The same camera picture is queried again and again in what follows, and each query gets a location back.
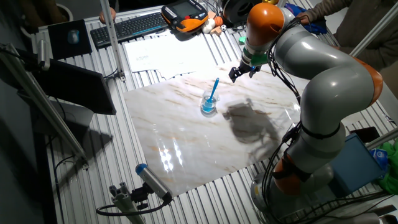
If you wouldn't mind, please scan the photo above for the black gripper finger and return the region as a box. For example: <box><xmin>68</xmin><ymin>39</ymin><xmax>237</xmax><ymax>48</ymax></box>
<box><xmin>229</xmin><ymin>67</ymin><xmax>244</xmax><ymax>83</ymax></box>
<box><xmin>249</xmin><ymin>64</ymin><xmax>262</xmax><ymax>78</ymax></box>

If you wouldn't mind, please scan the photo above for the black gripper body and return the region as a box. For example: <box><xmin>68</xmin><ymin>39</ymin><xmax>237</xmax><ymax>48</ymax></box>
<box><xmin>238</xmin><ymin>61</ymin><xmax>256</xmax><ymax>74</ymax></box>

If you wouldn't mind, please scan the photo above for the blue stirring rod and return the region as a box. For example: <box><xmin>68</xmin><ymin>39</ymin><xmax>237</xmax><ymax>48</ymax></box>
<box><xmin>206</xmin><ymin>77</ymin><xmax>220</xmax><ymax>105</ymax></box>

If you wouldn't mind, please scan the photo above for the brown sleeved forearm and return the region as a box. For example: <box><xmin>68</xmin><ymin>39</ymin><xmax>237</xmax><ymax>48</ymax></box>
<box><xmin>306</xmin><ymin>0</ymin><xmax>348</xmax><ymax>22</ymax></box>

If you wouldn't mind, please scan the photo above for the clear glass beaker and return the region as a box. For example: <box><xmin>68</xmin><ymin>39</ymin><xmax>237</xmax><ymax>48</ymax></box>
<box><xmin>200</xmin><ymin>89</ymin><xmax>221</xmax><ymax>114</ymax></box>

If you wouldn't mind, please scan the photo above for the bare hand on blue bag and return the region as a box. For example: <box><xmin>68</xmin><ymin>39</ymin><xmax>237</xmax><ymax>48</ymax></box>
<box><xmin>297</xmin><ymin>11</ymin><xmax>312</xmax><ymax>26</ymax></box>

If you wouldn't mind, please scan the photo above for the bare hand at keyboard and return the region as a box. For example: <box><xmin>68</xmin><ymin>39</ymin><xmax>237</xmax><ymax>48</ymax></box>
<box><xmin>99</xmin><ymin>7</ymin><xmax>117</xmax><ymax>25</ymax></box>

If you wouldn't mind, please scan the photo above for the white paper sheet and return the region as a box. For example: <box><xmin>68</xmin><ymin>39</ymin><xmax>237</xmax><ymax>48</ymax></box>
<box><xmin>124</xmin><ymin>34</ymin><xmax>216</xmax><ymax>73</ymax></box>
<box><xmin>157</xmin><ymin>62</ymin><xmax>220</xmax><ymax>80</ymax></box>

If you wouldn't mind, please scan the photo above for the white plush toy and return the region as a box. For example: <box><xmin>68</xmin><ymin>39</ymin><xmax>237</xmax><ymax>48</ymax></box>
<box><xmin>201</xmin><ymin>18</ymin><xmax>216</xmax><ymax>34</ymax></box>

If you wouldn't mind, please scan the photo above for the blue bag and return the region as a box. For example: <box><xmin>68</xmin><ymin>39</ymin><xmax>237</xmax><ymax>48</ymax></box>
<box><xmin>284</xmin><ymin>2</ymin><xmax>328</xmax><ymax>35</ymax></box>

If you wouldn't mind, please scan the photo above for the black orange teach pendant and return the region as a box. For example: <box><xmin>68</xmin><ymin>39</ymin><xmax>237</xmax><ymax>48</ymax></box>
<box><xmin>160</xmin><ymin>0</ymin><xmax>209</xmax><ymax>34</ymax></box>

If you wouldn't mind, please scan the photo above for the marble pattern mat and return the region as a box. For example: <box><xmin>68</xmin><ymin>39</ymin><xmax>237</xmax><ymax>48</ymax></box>
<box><xmin>123</xmin><ymin>60</ymin><xmax>364</xmax><ymax>197</ymax></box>

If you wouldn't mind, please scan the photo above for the black computer keyboard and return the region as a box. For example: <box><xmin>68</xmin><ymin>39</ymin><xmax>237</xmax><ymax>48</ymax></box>
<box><xmin>90</xmin><ymin>11</ymin><xmax>170</xmax><ymax>50</ymax></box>

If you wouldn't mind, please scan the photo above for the person torso brown sweater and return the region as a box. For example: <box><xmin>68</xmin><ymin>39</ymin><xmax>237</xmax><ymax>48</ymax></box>
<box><xmin>334</xmin><ymin>0</ymin><xmax>398</xmax><ymax>72</ymax></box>

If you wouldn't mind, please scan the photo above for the black smartphone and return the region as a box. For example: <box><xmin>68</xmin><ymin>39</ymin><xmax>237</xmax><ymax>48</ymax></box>
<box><xmin>349</xmin><ymin>126</ymin><xmax>381</xmax><ymax>144</ymax></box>

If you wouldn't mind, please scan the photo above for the blue box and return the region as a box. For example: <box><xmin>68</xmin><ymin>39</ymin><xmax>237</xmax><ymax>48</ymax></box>
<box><xmin>328</xmin><ymin>133</ymin><xmax>386</xmax><ymax>197</ymax></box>

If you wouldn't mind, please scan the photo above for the blue snack packet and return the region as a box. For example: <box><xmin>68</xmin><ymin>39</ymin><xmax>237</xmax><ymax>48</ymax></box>
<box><xmin>369</xmin><ymin>147</ymin><xmax>389</xmax><ymax>170</ymax></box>

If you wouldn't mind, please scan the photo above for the black flat monitor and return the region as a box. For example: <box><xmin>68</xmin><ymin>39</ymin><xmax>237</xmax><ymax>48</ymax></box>
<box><xmin>32</xmin><ymin>58</ymin><xmax>118</xmax><ymax>116</ymax></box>

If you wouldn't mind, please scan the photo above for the grey computer mouse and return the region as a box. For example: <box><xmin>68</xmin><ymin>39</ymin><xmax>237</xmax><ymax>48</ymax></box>
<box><xmin>67</xmin><ymin>29</ymin><xmax>80</xmax><ymax>45</ymax></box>

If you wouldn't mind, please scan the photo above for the grey monitor base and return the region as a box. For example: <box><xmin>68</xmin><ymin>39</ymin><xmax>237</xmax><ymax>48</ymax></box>
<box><xmin>34</xmin><ymin>99</ymin><xmax>95</xmax><ymax>135</ymax></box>

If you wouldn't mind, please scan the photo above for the green cloth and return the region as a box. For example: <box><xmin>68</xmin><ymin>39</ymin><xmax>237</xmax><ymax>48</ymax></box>
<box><xmin>377</xmin><ymin>141</ymin><xmax>398</xmax><ymax>195</ymax></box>

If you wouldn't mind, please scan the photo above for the black mouse pad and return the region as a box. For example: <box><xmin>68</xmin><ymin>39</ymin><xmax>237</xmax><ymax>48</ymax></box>
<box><xmin>47</xmin><ymin>19</ymin><xmax>93</xmax><ymax>60</ymax></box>

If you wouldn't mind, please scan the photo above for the long slanted aluminium bar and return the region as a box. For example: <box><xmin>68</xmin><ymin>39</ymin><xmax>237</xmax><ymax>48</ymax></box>
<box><xmin>0</xmin><ymin>43</ymin><xmax>90</xmax><ymax>170</ymax></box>

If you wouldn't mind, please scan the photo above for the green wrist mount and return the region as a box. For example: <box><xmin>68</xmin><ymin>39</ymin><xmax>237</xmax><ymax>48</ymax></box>
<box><xmin>238</xmin><ymin>36</ymin><xmax>269</xmax><ymax>67</ymax></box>

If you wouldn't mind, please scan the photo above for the thin aluminium frame bar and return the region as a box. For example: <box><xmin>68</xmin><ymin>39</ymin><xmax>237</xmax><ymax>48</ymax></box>
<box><xmin>349</xmin><ymin>2</ymin><xmax>398</xmax><ymax>57</ymax></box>

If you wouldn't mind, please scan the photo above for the grey camera with blue cap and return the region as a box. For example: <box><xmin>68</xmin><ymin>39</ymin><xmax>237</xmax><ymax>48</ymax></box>
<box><xmin>135</xmin><ymin>163</ymin><xmax>174</xmax><ymax>203</ymax></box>

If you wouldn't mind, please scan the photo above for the short aluminium frame bar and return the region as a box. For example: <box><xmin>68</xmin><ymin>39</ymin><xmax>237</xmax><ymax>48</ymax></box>
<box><xmin>365</xmin><ymin>127</ymin><xmax>398</xmax><ymax>151</ymax></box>

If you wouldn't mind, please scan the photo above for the black camera clamp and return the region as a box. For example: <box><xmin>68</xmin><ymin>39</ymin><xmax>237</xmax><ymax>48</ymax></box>
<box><xmin>130</xmin><ymin>183</ymin><xmax>154</xmax><ymax>211</ymax></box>

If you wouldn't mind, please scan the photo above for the aluminium camera mount profile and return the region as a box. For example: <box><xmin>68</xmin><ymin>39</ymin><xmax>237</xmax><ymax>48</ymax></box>
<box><xmin>108</xmin><ymin>182</ymin><xmax>146</xmax><ymax>224</ymax></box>

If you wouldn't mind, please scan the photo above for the black camera cable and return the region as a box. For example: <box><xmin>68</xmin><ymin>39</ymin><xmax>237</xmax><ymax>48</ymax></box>
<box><xmin>95</xmin><ymin>198</ymin><xmax>174</xmax><ymax>217</ymax></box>

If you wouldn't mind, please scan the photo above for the small grey pole camera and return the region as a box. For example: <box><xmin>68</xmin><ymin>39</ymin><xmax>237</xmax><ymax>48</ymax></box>
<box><xmin>37</xmin><ymin>39</ymin><xmax>51</xmax><ymax>71</ymax></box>

